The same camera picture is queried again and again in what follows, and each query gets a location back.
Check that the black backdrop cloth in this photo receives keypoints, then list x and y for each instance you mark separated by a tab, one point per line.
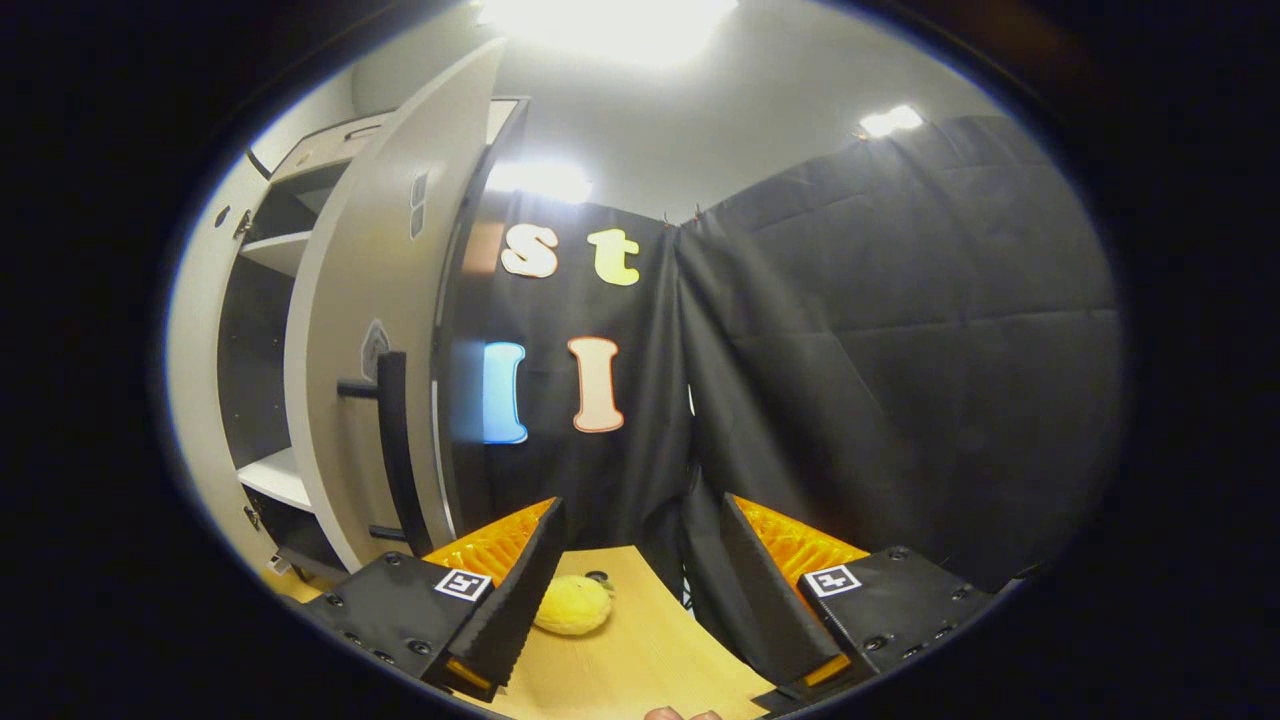
900	350

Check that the long ceiling light panel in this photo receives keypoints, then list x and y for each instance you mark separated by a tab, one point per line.
610	25

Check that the white cabinet with dark sides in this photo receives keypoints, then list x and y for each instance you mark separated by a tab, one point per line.
272	478

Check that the white cabinet drawer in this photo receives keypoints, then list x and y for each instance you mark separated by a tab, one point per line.
320	150

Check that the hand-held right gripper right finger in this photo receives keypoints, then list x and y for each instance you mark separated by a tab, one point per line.
755	590

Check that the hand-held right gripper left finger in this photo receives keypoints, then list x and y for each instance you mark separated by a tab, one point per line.
525	590

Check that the yellow lemon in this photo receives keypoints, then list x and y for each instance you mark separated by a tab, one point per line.
572	606

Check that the white cabinet door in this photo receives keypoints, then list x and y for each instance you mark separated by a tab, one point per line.
350	250

